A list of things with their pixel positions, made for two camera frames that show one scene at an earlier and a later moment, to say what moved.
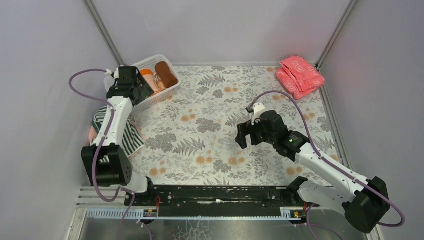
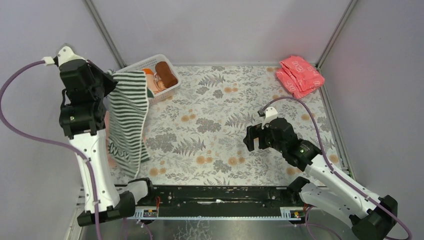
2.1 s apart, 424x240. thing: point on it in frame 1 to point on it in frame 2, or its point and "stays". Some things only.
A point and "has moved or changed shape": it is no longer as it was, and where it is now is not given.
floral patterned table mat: x=189 y=138 stays
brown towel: x=168 y=78 stays
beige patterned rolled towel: x=159 y=85 stays
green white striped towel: x=132 y=139 has moved or changed shape
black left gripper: x=142 y=90 to x=106 y=81
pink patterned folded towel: x=298 y=77 stays
